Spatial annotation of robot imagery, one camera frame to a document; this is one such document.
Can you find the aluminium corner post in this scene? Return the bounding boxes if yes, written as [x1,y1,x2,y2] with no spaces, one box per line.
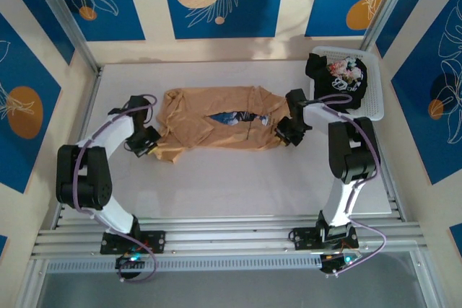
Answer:
[360,0,417,53]
[25,0,103,75]

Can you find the blue floral wall poster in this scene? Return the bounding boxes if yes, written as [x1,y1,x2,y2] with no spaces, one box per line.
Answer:
[375,0,462,59]
[0,0,76,66]
[45,0,147,43]

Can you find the blue poster cream circle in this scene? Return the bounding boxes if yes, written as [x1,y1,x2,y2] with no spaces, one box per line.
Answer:
[159,0,288,40]

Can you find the aluminium frame rails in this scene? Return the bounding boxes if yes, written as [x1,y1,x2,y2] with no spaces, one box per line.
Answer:
[30,64,431,263]

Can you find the blue poster orange circle fern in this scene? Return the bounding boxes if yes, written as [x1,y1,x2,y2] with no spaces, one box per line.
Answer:
[304,0,406,38]

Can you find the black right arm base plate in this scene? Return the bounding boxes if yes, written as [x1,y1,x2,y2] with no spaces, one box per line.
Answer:
[289,226,360,252]

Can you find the black floral print t-shirt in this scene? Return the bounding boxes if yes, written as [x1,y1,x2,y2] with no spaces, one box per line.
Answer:
[305,53,369,113]

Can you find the white plastic basket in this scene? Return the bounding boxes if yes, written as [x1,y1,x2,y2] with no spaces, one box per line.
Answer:
[309,45,385,123]

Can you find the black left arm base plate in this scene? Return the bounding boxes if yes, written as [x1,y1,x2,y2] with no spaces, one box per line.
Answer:
[100,230,167,255]

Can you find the tan t-shirt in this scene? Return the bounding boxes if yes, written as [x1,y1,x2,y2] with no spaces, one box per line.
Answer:
[151,85,292,165]

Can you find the blue poster dark circle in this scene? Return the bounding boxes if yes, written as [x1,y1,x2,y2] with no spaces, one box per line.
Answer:
[391,0,462,186]

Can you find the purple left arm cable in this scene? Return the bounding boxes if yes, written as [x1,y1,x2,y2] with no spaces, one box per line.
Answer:
[71,93,160,283]

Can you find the grey slotted cable duct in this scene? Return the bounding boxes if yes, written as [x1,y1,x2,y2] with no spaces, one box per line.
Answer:
[45,254,417,274]

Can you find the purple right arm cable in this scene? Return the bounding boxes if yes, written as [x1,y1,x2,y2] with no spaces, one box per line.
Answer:
[313,93,389,273]

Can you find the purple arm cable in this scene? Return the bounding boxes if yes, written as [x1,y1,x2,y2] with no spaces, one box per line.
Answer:
[313,93,389,273]
[71,93,160,283]

